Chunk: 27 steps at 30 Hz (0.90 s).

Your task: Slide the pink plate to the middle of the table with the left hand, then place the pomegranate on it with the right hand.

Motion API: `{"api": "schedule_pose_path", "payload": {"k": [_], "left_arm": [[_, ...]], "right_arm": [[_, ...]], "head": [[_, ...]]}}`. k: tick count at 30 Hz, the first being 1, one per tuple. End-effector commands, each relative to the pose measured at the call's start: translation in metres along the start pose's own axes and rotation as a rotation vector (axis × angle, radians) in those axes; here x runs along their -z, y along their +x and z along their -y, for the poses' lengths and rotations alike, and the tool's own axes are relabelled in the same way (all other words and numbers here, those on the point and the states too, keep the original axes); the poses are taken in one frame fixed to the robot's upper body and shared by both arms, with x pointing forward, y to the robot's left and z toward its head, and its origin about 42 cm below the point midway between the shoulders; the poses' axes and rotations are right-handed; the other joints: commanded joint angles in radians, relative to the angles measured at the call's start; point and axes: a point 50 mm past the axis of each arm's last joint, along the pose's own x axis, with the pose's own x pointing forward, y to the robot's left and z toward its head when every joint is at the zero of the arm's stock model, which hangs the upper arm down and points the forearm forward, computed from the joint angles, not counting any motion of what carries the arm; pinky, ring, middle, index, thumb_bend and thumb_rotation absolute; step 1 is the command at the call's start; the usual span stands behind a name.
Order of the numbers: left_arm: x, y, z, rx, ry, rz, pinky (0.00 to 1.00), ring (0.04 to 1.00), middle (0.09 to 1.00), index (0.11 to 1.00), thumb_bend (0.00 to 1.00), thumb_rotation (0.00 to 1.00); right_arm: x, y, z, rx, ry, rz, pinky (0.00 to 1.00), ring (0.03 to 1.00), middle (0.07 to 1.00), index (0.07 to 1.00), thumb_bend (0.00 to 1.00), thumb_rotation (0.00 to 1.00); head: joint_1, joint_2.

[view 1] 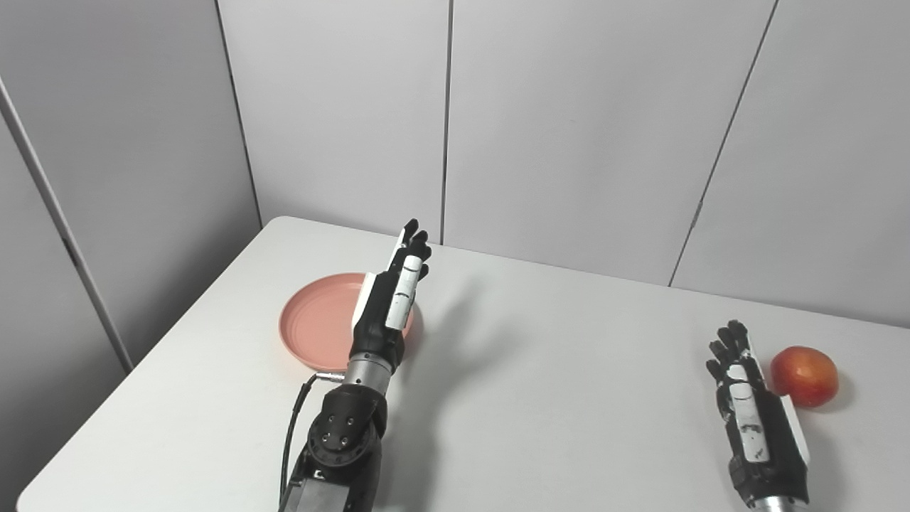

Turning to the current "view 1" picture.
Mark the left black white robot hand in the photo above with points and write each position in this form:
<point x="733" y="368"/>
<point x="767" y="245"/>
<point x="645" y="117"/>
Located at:
<point x="387" y="313"/>

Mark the pink round plate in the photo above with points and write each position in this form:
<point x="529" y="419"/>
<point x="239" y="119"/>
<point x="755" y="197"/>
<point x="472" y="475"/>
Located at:
<point x="316" y="323"/>

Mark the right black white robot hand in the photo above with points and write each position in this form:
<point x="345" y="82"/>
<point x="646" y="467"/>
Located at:
<point x="757" y="434"/>

